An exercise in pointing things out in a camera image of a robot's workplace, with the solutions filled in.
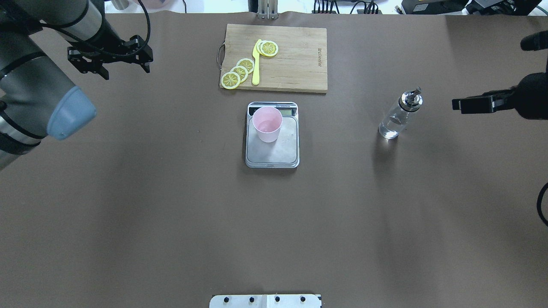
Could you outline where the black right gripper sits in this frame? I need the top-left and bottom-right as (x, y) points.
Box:
(452, 72), (548, 120)

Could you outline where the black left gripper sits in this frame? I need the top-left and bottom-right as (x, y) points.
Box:
(67, 35), (153, 80)

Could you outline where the glass sauce bottle metal spout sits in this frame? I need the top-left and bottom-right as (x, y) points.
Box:
(378, 86), (423, 139)

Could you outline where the pink plastic cup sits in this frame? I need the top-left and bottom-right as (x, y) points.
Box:
(252, 107), (283, 143)

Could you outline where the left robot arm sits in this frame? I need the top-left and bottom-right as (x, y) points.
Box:
(0, 0), (153, 169)

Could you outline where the digital kitchen scale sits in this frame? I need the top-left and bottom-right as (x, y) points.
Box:
(244, 101), (300, 169)

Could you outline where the yellow plastic knife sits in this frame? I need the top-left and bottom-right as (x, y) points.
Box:
(252, 39), (262, 86)

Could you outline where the bamboo cutting board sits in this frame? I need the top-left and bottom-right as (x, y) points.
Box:
(221, 24), (328, 94)

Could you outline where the aluminium frame post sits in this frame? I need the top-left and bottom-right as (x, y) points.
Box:
(257, 0), (279, 20)

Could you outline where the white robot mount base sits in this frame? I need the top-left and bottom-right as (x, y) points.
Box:
(209, 294), (323, 308)

